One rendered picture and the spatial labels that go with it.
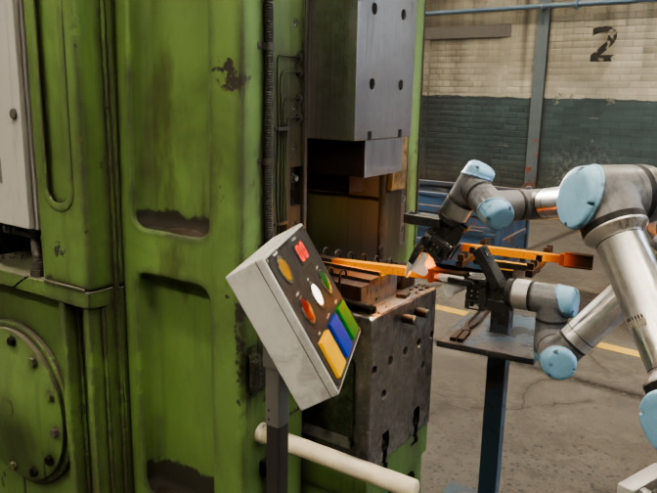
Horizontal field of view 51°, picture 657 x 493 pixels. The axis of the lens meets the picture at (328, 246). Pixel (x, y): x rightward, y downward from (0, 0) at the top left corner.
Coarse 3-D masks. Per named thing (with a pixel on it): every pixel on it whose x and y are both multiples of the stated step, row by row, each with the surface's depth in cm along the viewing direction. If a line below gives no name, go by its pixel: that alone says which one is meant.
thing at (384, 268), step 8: (344, 264) 197; (352, 264) 196; (360, 264) 194; (368, 264) 193; (376, 264) 191; (384, 264) 191; (392, 264) 191; (384, 272) 190; (392, 272) 188; (400, 272) 187; (432, 272) 181; (440, 272) 180; (448, 272) 179; (456, 272) 178; (464, 272) 178; (432, 280) 181
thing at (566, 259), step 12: (492, 252) 218; (504, 252) 217; (516, 252) 215; (528, 252) 213; (540, 252) 213; (564, 252) 211; (576, 252) 209; (564, 264) 210; (576, 264) 208; (588, 264) 206
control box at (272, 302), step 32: (256, 256) 127; (288, 256) 132; (320, 256) 152; (256, 288) 120; (288, 288) 123; (320, 288) 141; (256, 320) 121; (288, 320) 120; (320, 320) 131; (288, 352) 122; (320, 352) 123; (352, 352) 141; (288, 384) 123; (320, 384) 122
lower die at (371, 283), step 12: (336, 264) 197; (336, 276) 191; (348, 276) 189; (360, 276) 189; (372, 276) 189; (384, 276) 192; (396, 276) 198; (348, 288) 184; (360, 288) 182; (372, 288) 187; (384, 288) 193; (396, 288) 199; (360, 300) 183; (372, 300) 188
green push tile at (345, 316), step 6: (342, 300) 149; (336, 306) 145; (342, 306) 147; (336, 312) 143; (342, 312) 145; (348, 312) 149; (342, 318) 143; (348, 318) 147; (348, 324) 145; (354, 324) 149; (348, 330) 144; (354, 330) 146; (354, 336) 144
